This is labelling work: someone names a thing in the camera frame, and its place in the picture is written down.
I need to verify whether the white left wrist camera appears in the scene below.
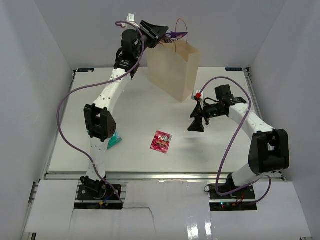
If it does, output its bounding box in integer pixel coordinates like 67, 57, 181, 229
127, 13, 138, 26

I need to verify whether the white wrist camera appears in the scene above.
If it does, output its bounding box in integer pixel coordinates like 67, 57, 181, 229
191, 90, 205, 102
127, 13, 138, 26

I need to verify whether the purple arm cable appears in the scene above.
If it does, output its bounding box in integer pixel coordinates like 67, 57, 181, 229
57, 21, 145, 205
197, 76, 272, 206

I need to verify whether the teal snack bag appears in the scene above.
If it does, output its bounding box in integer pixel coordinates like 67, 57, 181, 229
90, 130, 122, 151

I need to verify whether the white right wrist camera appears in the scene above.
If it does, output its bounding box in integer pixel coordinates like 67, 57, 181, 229
191, 90, 205, 102

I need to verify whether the cream paper bag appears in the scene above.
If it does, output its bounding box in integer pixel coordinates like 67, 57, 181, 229
146, 26, 201, 103

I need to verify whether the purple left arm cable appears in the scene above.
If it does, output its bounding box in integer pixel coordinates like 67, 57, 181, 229
57, 21, 145, 205

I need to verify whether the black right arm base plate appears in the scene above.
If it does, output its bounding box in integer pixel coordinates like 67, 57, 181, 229
204, 184, 258, 212

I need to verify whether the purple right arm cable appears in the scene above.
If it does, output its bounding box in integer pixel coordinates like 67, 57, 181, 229
197, 76, 272, 206

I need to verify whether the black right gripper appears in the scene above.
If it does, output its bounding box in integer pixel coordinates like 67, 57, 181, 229
188, 100, 226, 133

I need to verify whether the aluminium table edge rail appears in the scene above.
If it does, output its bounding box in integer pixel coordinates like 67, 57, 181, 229
44, 171, 218, 182

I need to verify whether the red candy packet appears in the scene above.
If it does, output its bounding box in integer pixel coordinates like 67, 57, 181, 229
150, 130, 172, 154

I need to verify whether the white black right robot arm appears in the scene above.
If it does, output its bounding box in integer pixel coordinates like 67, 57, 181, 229
187, 85, 290, 200

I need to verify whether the blue label sticker left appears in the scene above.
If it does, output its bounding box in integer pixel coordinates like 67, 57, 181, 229
77, 68, 95, 73

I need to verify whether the blue label sticker right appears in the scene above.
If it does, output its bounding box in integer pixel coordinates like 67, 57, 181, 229
225, 67, 243, 72

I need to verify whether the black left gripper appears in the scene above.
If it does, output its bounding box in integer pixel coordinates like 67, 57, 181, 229
134, 20, 169, 59

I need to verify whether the blue label sticker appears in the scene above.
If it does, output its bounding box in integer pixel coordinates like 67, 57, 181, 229
225, 67, 243, 72
77, 68, 95, 73

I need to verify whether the purple snack packet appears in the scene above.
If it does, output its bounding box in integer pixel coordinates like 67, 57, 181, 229
164, 30, 188, 44

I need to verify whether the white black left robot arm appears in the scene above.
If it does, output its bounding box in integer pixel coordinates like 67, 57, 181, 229
80, 20, 169, 200

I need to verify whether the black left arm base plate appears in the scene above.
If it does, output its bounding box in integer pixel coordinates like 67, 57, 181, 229
74, 184, 123, 210

